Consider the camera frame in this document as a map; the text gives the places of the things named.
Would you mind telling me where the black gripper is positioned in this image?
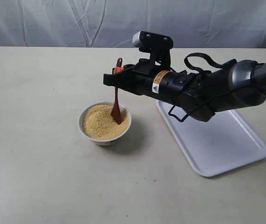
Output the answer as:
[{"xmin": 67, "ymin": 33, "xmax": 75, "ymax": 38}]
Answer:
[{"xmin": 103, "ymin": 62, "xmax": 189, "ymax": 105}]

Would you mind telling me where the dark red wooden spoon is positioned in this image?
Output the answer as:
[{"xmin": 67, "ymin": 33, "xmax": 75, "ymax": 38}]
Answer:
[{"xmin": 111, "ymin": 57, "xmax": 122, "ymax": 125}]

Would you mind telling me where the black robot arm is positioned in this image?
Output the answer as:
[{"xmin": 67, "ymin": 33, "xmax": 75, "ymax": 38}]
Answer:
[{"xmin": 103, "ymin": 54, "xmax": 266, "ymax": 122}]

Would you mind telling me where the yellow-brown granular powder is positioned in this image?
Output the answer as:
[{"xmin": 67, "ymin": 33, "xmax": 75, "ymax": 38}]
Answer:
[{"xmin": 82, "ymin": 105, "xmax": 129, "ymax": 140}]

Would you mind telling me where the white ceramic bowl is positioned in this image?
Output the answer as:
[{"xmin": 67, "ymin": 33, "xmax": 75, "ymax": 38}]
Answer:
[{"xmin": 78, "ymin": 101, "xmax": 132, "ymax": 146}]

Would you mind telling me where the white wrinkled backdrop curtain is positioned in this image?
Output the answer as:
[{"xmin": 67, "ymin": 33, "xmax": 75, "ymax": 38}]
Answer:
[{"xmin": 0, "ymin": 0, "xmax": 266, "ymax": 48}]

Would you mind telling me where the white rectangular plastic tray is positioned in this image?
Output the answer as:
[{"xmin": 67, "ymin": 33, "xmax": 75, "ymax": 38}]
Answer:
[{"xmin": 156, "ymin": 100, "xmax": 266, "ymax": 177}]

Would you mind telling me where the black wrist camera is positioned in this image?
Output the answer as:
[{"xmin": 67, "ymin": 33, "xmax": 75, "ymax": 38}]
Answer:
[{"xmin": 132, "ymin": 31, "xmax": 173, "ymax": 69}]

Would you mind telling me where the black cable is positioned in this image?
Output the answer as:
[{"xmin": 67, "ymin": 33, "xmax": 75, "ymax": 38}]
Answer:
[{"xmin": 167, "ymin": 52, "xmax": 266, "ymax": 122}]

